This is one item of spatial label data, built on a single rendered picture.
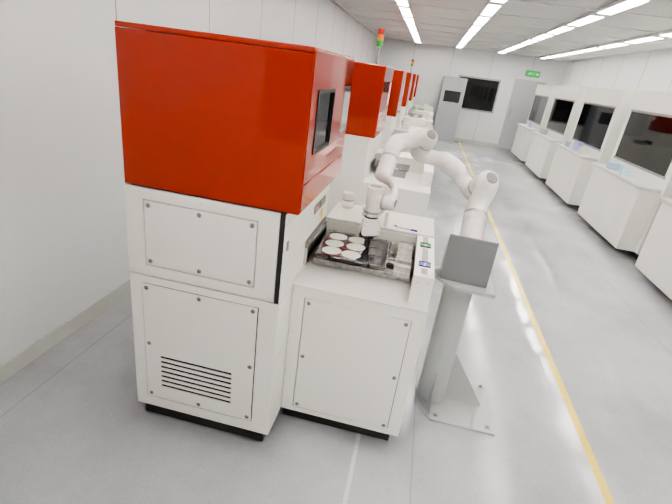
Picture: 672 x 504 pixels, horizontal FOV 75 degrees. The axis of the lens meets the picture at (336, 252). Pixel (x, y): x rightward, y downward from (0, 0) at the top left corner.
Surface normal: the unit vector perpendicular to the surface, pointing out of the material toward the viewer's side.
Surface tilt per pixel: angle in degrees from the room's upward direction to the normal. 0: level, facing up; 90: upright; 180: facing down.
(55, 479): 0
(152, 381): 90
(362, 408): 90
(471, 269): 90
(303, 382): 90
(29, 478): 0
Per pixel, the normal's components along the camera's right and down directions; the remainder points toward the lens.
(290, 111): -0.20, 0.36
